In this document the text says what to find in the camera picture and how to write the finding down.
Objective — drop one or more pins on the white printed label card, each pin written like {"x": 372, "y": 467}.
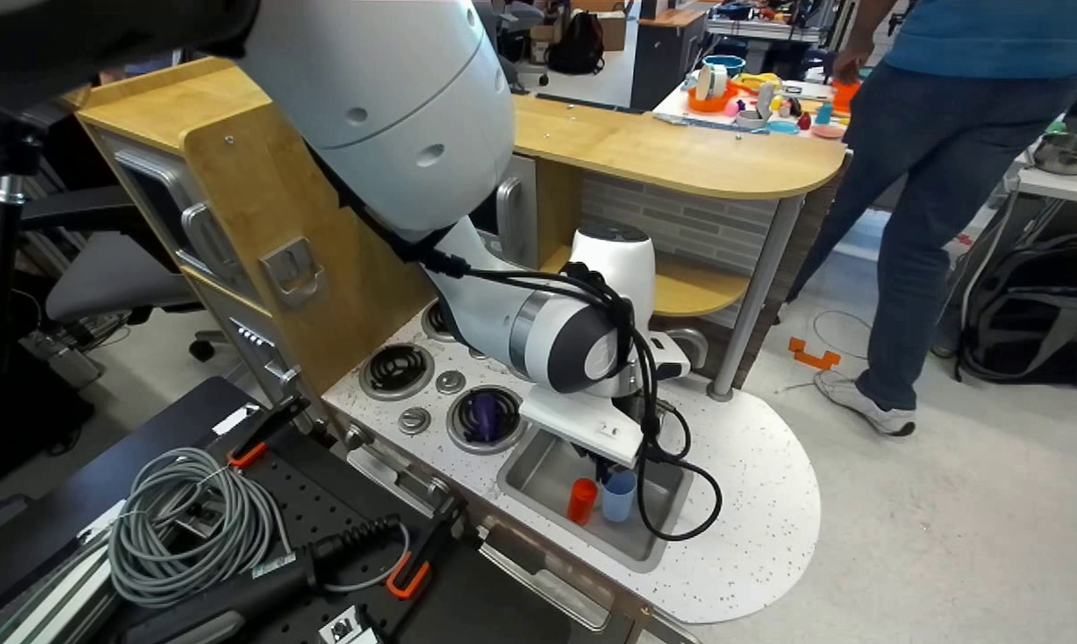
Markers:
{"x": 349, "y": 627}

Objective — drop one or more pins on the orange toy bottle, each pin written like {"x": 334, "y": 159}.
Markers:
{"x": 582, "y": 504}

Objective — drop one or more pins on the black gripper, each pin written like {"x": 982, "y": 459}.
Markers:
{"x": 615, "y": 467}

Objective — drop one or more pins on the grey toy cabinet door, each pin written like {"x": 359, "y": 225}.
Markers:
{"x": 155, "y": 190}

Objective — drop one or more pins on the black cabinet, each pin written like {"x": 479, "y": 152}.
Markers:
{"x": 665, "y": 58}

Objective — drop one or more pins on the orange black bar clamp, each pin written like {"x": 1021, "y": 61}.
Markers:
{"x": 409, "y": 583}
{"x": 248, "y": 456}

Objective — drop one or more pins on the black bag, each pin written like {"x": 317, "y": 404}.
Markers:
{"x": 578, "y": 44}

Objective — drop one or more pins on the grey mesh office chair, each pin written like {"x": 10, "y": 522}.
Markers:
{"x": 120, "y": 278}

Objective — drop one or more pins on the white side table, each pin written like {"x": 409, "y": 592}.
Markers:
{"x": 1060, "y": 189}

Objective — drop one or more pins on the grey stove knob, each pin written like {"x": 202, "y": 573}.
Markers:
{"x": 413, "y": 422}
{"x": 449, "y": 381}

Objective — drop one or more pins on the wooden toy kitchen unit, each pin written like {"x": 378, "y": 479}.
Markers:
{"x": 323, "y": 202}

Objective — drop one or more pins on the orange floor object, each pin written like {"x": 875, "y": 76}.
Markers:
{"x": 814, "y": 357}

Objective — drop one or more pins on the black coil toy burner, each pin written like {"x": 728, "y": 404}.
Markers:
{"x": 441, "y": 319}
{"x": 394, "y": 370}
{"x": 512, "y": 430}

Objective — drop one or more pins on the blue plastic cup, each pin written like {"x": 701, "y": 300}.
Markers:
{"x": 615, "y": 504}

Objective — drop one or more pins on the black camera tripod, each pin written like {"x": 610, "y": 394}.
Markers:
{"x": 4, "y": 237}

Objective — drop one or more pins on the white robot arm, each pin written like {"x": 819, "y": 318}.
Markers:
{"x": 381, "y": 94}

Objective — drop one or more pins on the grey tile backsplash panel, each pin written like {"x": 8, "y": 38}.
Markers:
{"x": 682, "y": 226}

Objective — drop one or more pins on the black backpack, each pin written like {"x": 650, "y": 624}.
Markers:
{"x": 1038, "y": 325}

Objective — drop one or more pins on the person in blue shirt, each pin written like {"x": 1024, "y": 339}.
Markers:
{"x": 954, "y": 145}

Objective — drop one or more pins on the white table with toys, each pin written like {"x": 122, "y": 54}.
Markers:
{"x": 753, "y": 101}

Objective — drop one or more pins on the grey toy sink basin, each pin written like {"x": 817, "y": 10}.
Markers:
{"x": 539, "y": 479}

